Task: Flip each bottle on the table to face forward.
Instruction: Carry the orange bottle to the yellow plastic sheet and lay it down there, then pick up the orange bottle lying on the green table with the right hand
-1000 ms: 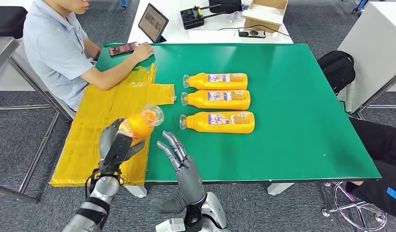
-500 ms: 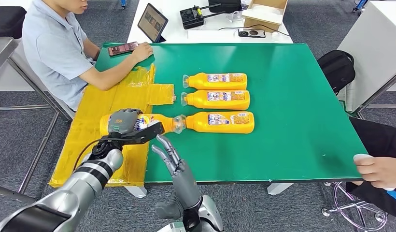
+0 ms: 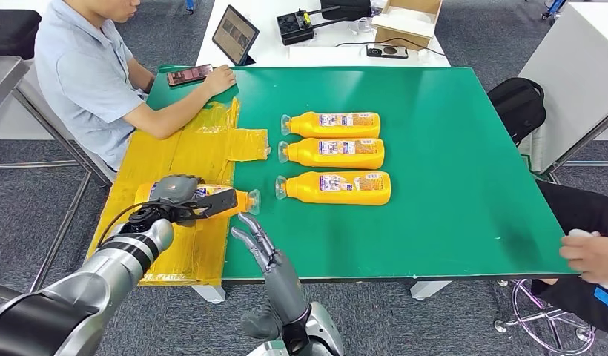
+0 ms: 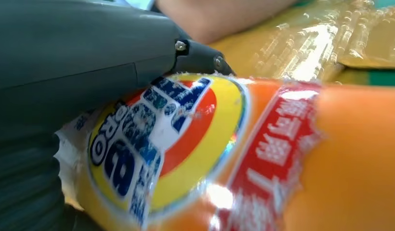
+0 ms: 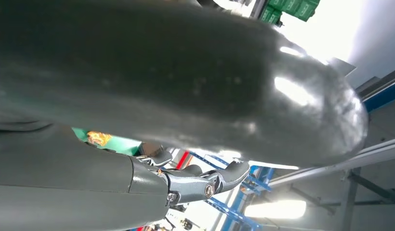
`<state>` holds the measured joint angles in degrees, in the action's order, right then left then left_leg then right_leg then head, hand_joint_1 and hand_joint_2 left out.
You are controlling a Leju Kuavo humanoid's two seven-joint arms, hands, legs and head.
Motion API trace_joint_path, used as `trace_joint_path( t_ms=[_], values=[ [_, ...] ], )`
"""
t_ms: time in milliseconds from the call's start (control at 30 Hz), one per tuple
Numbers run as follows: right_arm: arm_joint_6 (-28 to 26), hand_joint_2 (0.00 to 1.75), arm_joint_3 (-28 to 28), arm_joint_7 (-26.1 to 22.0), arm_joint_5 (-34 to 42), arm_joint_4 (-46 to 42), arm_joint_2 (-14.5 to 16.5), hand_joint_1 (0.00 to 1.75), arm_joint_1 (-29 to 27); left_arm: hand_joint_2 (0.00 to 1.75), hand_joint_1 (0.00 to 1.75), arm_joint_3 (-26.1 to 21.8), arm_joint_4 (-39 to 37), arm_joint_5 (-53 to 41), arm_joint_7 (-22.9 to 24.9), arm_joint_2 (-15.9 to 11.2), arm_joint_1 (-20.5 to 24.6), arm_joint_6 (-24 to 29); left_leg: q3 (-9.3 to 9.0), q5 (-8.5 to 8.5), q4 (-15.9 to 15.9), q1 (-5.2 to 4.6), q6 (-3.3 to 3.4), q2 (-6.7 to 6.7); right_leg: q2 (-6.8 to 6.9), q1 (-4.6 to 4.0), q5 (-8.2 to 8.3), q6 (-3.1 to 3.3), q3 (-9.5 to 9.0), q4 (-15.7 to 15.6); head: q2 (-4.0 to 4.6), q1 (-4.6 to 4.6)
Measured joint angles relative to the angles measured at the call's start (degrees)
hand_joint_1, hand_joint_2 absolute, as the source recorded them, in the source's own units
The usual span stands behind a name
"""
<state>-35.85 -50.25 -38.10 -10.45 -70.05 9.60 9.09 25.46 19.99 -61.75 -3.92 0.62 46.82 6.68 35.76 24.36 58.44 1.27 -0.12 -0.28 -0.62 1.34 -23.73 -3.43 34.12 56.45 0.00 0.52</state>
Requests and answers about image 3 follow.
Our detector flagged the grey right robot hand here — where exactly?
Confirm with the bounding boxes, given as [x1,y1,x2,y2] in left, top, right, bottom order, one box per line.
[230,212,312,341]

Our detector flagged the person's hand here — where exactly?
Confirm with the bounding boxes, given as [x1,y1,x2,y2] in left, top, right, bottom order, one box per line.
[559,231,608,290]

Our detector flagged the person's right hand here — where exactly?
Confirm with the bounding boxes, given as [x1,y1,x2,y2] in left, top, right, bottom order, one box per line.
[203,64,238,97]

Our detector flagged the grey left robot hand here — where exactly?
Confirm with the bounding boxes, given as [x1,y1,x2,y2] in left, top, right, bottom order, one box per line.
[148,174,204,205]

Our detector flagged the orange detergent bottle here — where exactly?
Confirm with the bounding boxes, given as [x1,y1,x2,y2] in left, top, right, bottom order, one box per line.
[280,111,382,140]
[274,170,392,206]
[277,138,386,171]
[134,182,262,217]

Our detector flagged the smartphone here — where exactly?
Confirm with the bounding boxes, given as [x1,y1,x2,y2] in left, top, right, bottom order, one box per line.
[166,64,214,88]

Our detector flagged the yellow taped cardboard sheet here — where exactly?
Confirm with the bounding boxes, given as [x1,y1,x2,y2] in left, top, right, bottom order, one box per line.
[85,97,271,288]

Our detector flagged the black tablet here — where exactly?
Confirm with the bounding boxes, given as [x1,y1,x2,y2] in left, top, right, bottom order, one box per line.
[211,4,260,67]

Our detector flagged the person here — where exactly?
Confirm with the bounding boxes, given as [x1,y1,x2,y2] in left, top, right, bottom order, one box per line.
[529,179,608,337]
[33,0,238,172]

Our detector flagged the white table foot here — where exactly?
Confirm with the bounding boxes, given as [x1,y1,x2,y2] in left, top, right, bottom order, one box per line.
[191,285,227,305]
[409,280,453,301]

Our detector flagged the black router with antennas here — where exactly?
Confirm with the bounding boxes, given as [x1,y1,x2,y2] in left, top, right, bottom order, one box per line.
[276,5,342,47]

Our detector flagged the white table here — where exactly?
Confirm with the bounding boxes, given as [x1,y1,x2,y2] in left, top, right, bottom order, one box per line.
[196,0,452,68]

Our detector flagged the chrome stool base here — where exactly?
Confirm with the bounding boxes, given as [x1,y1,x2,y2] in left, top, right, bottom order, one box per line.
[494,277,597,356]

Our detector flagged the black bag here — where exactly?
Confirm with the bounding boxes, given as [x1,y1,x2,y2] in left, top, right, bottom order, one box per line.
[320,0,374,22]

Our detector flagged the clear plastic wrap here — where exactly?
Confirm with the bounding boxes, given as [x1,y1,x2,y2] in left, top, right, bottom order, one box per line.
[348,17,379,36]

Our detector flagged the black backpack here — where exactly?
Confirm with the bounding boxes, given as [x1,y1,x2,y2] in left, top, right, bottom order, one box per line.
[486,76,547,148]

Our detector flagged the white side desk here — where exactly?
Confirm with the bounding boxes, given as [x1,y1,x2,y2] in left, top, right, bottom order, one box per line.
[0,0,119,184]
[518,2,608,175]

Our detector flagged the green table mat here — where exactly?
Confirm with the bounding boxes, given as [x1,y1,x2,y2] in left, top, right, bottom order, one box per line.
[146,66,578,282]

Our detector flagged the open cardboard box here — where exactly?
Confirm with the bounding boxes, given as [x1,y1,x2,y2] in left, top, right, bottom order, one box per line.
[371,0,443,52]

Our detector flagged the grey metal table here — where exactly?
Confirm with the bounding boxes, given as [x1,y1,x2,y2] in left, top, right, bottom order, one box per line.
[0,56,113,314]

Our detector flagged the black hard case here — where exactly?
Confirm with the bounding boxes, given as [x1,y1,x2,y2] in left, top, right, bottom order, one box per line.
[0,8,43,59]

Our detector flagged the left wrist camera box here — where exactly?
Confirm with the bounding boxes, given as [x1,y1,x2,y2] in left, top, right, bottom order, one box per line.
[172,188,239,221]

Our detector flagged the black cable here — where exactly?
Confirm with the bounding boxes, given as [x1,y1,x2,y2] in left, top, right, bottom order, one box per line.
[334,37,447,59]

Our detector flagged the black camera device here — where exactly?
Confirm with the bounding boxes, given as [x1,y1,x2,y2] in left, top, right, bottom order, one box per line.
[366,44,409,60]

